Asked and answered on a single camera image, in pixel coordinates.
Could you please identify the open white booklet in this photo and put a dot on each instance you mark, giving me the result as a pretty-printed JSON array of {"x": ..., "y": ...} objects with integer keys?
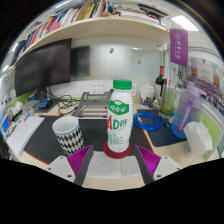
[{"x": 110, "y": 166}]

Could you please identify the translucent purple water jug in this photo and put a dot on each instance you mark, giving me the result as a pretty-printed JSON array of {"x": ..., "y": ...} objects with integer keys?
[{"x": 185, "y": 113}]

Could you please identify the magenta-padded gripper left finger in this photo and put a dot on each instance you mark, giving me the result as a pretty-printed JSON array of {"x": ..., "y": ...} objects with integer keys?
[{"x": 61, "y": 166}]

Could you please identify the small blue box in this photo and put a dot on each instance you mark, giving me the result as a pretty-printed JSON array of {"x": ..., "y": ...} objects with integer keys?
[{"x": 44, "y": 103}]

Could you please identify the dark blue mouse pad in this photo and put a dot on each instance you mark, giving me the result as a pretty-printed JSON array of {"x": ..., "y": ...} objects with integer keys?
[{"x": 160, "y": 136}]

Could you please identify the white drink bottle green cap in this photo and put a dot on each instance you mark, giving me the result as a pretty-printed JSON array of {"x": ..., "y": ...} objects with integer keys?
[{"x": 119, "y": 116}]

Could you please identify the black white checkered mug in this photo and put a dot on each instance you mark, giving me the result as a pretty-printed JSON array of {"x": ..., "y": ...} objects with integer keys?
[{"x": 71, "y": 140}]

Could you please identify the purple pennant flag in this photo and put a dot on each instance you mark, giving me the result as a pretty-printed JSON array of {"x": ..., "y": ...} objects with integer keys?
[{"x": 179, "y": 46}]

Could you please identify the white round jar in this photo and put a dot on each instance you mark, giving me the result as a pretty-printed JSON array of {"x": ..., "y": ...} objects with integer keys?
[{"x": 146, "y": 93}]

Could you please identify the ceiling lights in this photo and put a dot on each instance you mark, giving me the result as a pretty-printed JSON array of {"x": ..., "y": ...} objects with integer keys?
[{"x": 185, "y": 22}]

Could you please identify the group photo poster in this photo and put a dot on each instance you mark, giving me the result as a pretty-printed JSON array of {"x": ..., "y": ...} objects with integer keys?
[{"x": 210, "y": 90}]

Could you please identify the glass vase green stems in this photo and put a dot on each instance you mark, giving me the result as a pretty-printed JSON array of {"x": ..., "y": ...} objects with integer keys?
[{"x": 167, "y": 106}]

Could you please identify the grey metal laptop stand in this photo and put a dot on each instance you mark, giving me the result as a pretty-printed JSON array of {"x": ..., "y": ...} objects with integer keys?
[{"x": 91, "y": 108}]

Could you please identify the black desk mat red edge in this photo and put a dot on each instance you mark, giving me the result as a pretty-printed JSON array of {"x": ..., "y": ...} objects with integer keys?
[{"x": 43, "y": 143}]

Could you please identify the flat round red coaster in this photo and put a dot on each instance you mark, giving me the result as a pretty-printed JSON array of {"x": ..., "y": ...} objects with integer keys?
[{"x": 116, "y": 155}]

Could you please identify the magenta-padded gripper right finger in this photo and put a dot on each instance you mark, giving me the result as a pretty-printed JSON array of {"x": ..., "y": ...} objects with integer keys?
[{"x": 166, "y": 166}]

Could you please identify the crumpled white tissue bag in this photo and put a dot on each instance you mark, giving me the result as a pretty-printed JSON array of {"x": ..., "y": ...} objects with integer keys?
[{"x": 198, "y": 138}]

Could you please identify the dark wine bottle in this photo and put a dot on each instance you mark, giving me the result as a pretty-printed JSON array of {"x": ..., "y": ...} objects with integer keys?
[{"x": 159, "y": 81}]

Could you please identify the shelf unit with books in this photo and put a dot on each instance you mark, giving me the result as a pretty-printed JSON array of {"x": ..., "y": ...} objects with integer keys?
[{"x": 100, "y": 26}]

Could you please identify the black computer monitor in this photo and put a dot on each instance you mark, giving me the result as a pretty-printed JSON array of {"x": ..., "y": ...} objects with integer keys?
[{"x": 41, "y": 68}]

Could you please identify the white wall socket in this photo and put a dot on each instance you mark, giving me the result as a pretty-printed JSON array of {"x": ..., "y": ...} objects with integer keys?
[
  {"x": 97, "y": 88},
  {"x": 134, "y": 89}
]

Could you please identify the white notebook paper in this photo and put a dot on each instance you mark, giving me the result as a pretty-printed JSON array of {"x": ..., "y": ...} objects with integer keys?
[{"x": 23, "y": 133}]

